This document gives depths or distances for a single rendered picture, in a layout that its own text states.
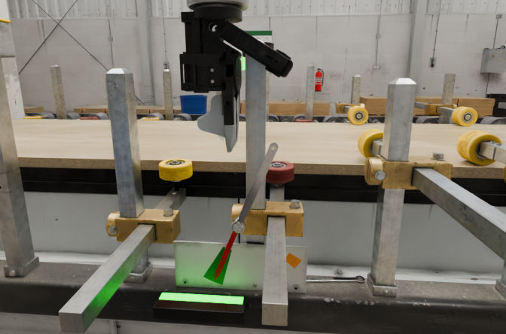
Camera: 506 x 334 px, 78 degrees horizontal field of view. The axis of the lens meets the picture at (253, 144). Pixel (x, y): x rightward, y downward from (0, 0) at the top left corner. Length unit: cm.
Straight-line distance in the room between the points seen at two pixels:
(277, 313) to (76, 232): 74
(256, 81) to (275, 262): 29
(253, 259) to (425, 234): 48
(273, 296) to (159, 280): 37
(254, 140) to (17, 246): 55
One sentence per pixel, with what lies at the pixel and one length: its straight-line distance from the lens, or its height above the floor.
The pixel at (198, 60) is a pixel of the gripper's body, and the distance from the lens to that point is 47.
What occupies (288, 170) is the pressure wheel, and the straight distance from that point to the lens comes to 73.
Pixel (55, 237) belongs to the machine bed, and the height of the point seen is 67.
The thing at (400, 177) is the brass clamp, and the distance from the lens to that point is 61.
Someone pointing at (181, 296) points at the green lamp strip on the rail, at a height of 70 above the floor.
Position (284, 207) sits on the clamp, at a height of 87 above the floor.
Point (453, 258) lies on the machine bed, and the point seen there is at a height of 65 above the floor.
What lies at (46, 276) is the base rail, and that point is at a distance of 84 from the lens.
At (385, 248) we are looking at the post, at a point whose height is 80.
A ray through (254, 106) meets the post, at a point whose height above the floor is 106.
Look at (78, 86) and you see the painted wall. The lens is 919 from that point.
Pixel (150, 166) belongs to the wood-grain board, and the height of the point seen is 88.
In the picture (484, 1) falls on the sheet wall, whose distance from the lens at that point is 900.
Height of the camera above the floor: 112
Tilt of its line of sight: 13 degrees down
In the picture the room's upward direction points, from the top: straight up
